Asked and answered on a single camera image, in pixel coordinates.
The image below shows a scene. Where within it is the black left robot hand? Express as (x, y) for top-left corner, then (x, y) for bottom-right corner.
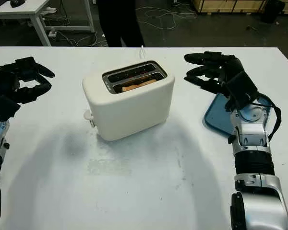
(0, 57), (56, 105)

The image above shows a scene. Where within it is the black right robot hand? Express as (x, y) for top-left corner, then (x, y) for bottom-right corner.
(183, 51), (245, 96)

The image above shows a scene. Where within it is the golden toast slice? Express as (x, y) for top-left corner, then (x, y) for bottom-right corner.
(121, 80), (157, 93)

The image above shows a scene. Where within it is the white two-slot toaster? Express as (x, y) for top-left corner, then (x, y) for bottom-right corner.
(82, 59), (175, 141)

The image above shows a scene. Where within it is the person in cream sweater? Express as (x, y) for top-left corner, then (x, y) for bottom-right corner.
(97, 0), (146, 48)

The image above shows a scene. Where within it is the blue plastic tray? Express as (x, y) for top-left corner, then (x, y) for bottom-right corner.
(203, 92), (272, 138)

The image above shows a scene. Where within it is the black bin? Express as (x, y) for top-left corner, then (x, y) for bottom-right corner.
(264, 0), (286, 24)

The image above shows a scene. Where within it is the white desk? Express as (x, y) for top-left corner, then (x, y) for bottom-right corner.
(0, 0), (96, 47)

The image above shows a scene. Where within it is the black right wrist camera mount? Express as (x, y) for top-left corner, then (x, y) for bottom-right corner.
(225, 71), (259, 111)

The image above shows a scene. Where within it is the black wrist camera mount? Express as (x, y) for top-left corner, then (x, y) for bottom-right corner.
(0, 94), (22, 122)
(225, 71), (259, 111)

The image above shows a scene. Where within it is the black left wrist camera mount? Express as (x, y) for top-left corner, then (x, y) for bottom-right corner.
(0, 94), (22, 122)

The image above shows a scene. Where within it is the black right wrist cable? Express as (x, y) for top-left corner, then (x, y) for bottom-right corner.
(252, 93), (282, 142)

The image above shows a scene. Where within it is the white looped floor cable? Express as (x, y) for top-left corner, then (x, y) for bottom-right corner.
(134, 6), (197, 31)

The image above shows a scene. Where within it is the thin grey floor cable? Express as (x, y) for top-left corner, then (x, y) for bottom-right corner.
(54, 30), (108, 47)

